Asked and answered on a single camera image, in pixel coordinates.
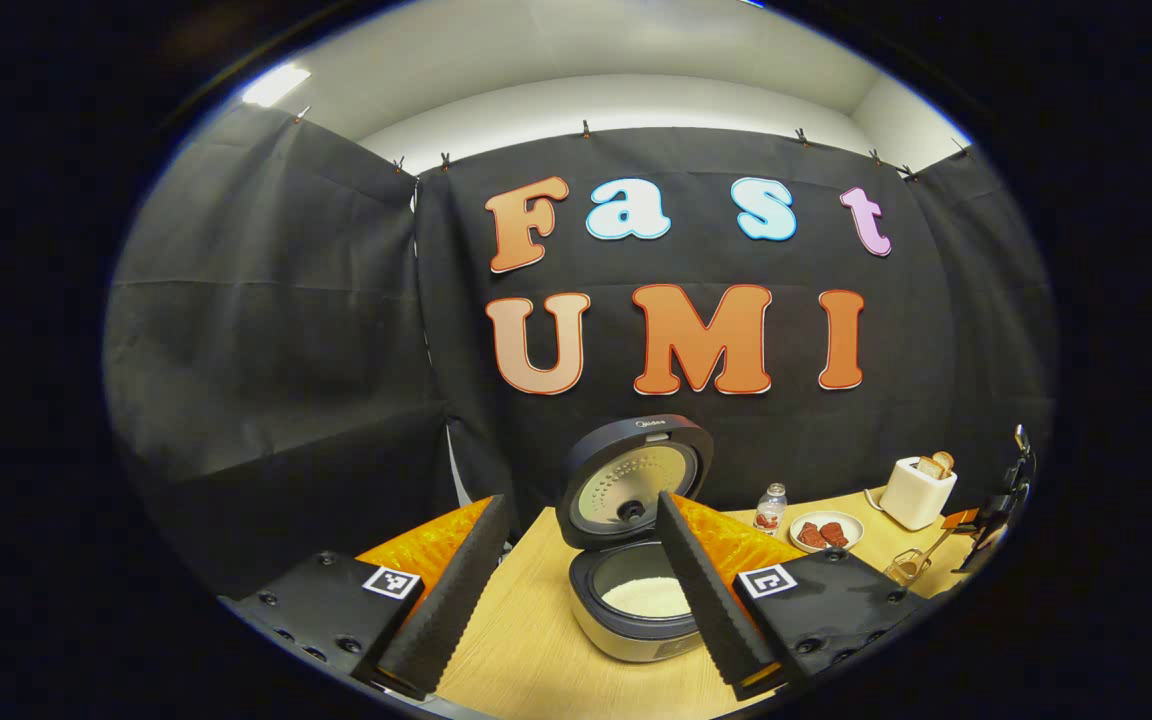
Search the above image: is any black and silver rice cooker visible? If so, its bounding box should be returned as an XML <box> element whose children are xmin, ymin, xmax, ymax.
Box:
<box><xmin>555</xmin><ymin>414</ymin><xmax>715</xmax><ymax>663</ymax></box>

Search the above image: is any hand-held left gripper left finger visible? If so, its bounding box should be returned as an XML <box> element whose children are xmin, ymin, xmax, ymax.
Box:
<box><xmin>221</xmin><ymin>495</ymin><xmax>510</xmax><ymax>701</ymax></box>

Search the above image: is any metal wire chopstick holder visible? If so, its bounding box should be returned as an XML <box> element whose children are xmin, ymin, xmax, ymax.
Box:
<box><xmin>884</xmin><ymin>548</ymin><xmax>932</xmax><ymax>587</ymax></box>

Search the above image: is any white rice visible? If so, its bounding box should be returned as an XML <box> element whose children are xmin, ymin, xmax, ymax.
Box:
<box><xmin>601</xmin><ymin>576</ymin><xmax>692</xmax><ymax>619</ymax></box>

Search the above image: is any small clear drink bottle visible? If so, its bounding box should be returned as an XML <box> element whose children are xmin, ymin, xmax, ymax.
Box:
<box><xmin>753</xmin><ymin>483</ymin><xmax>788</xmax><ymax>536</ymax></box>

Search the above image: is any white toaster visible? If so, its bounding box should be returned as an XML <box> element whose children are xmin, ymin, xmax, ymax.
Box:
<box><xmin>864</xmin><ymin>457</ymin><xmax>958</xmax><ymax>531</ymax></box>

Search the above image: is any wooden spoon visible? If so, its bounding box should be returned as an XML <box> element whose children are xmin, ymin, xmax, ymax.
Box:
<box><xmin>896</xmin><ymin>525</ymin><xmax>957</xmax><ymax>581</ymax></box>

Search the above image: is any row of black clips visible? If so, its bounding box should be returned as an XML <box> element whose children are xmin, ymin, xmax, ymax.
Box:
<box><xmin>296</xmin><ymin>105</ymin><xmax>972</xmax><ymax>181</ymax></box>

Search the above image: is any white oval plate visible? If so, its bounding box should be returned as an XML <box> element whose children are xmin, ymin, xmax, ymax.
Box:
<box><xmin>789</xmin><ymin>511</ymin><xmax>865</xmax><ymax>554</ymax></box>

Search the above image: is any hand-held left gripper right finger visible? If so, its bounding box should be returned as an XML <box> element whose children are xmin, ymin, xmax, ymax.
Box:
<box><xmin>654</xmin><ymin>492</ymin><xmax>927</xmax><ymax>703</ymax></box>

